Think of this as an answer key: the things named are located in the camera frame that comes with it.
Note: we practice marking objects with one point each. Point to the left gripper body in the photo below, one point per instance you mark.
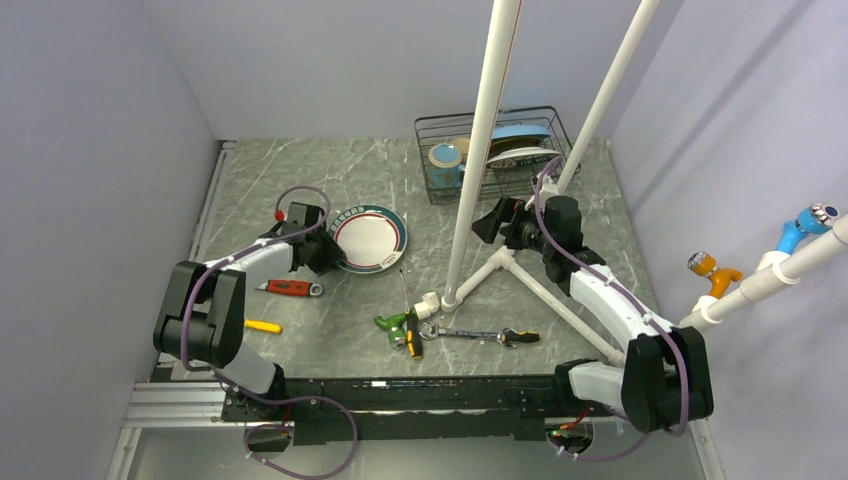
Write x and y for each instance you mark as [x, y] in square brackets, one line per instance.
[319, 229]

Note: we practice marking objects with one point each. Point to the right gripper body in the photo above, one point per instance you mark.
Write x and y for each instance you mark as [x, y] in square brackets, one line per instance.
[532, 238]

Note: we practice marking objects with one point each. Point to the red striped green rim plate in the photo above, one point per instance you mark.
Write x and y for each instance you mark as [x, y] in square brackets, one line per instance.
[373, 238]

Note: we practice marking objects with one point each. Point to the blue butterfly mug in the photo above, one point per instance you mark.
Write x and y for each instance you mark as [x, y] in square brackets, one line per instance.
[445, 170]

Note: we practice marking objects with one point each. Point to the green rimmed white plate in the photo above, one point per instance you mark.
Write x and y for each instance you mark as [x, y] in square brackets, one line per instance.
[521, 157]

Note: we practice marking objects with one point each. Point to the white ceramic bowl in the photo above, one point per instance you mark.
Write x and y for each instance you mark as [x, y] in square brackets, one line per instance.
[462, 145]

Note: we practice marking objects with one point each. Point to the blue plate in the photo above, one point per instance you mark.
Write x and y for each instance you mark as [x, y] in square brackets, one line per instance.
[520, 131]

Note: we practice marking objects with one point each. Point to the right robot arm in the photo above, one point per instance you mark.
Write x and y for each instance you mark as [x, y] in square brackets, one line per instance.
[665, 381]

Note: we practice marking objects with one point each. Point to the white pvc elbow fitting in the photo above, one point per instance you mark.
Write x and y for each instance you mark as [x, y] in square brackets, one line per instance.
[428, 306]

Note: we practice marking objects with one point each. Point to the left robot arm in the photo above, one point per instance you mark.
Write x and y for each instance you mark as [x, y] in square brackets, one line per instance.
[202, 315]

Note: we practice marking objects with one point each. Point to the small yellow screwdriver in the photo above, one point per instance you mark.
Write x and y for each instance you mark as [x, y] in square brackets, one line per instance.
[262, 326]

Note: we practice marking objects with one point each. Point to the green pipe fitting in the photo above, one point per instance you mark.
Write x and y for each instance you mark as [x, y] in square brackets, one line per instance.
[394, 327]

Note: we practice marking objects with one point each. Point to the steel ratchet wrench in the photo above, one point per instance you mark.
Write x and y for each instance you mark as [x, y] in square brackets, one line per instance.
[506, 337]

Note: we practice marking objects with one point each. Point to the black yellow screwdriver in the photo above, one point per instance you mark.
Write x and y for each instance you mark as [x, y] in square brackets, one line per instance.
[413, 339]

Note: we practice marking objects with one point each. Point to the orange valve knob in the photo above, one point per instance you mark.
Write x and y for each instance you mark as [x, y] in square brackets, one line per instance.
[706, 266]

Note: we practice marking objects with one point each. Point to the blue valve knob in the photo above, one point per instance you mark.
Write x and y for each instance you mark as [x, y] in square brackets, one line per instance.
[816, 219]

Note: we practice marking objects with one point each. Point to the red handled adjustable wrench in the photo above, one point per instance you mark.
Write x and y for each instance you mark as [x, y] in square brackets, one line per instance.
[294, 288]

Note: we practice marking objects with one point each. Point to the black wire dish rack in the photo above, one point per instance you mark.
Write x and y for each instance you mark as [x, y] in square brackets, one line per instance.
[495, 183]

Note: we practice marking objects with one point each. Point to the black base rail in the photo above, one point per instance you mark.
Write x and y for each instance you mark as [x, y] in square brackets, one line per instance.
[520, 407]

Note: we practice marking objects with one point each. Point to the white pvc pipe frame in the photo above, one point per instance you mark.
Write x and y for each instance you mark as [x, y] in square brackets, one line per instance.
[779, 271]

